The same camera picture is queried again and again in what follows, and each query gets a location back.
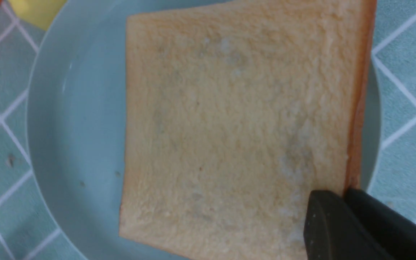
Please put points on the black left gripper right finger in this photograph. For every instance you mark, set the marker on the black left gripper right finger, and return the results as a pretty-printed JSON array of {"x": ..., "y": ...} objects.
[{"x": 393, "y": 232}]

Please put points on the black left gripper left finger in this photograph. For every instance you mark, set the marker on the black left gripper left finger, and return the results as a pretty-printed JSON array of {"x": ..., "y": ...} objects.
[{"x": 333, "y": 232}]

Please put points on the toast bread slice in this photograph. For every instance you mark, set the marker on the toast bread slice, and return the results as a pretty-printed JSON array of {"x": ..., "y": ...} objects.
[{"x": 236, "y": 111}]

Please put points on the mint green empty plate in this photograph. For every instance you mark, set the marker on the mint green empty plate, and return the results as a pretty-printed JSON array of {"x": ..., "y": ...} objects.
[{"x": 76, "y": 123}]

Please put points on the yellow cube block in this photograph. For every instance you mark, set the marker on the yellow cube block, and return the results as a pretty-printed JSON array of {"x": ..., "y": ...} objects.
[{"x": 39, "y": 13}]

